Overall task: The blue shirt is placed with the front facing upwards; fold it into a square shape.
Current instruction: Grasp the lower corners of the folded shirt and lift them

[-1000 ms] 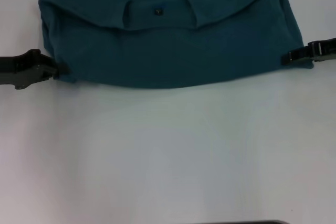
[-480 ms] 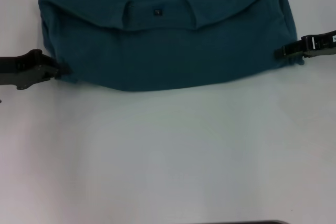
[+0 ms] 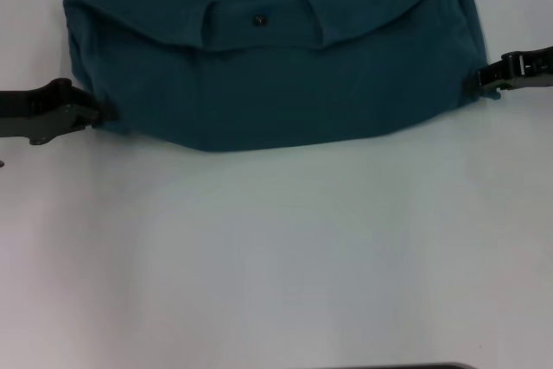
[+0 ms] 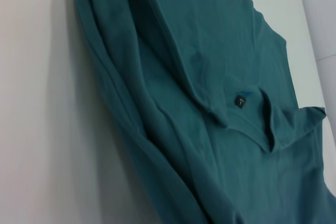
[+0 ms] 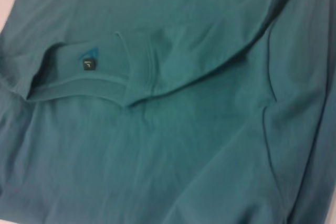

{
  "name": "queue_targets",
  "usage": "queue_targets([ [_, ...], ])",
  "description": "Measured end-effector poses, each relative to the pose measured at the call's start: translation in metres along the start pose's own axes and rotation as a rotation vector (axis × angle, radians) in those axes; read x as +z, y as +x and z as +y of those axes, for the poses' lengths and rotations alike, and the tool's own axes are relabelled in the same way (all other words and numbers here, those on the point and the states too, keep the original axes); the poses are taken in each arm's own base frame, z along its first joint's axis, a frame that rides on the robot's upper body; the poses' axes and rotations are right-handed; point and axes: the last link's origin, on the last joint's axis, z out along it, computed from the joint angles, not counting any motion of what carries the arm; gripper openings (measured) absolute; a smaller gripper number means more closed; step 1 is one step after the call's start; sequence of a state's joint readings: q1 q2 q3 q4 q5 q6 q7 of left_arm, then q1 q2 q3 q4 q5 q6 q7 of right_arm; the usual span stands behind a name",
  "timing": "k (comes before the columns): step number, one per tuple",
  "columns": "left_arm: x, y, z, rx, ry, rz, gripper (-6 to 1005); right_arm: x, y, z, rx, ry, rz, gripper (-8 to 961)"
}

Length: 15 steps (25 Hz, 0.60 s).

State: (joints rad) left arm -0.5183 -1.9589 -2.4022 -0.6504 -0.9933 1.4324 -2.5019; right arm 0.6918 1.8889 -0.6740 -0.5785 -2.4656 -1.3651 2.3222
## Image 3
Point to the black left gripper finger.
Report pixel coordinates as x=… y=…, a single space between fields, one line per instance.
x=97 y=107
x=80 y=118

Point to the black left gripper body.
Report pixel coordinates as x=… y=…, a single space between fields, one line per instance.
x=34 y=112

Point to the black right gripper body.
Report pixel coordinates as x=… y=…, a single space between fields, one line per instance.
x=531 y=68

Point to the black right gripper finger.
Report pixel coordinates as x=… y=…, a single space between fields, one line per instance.
x=490 y=77
x=492 y=95

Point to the teal t-shirt with beige print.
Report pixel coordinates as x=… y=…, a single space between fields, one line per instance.
x=281 y=84

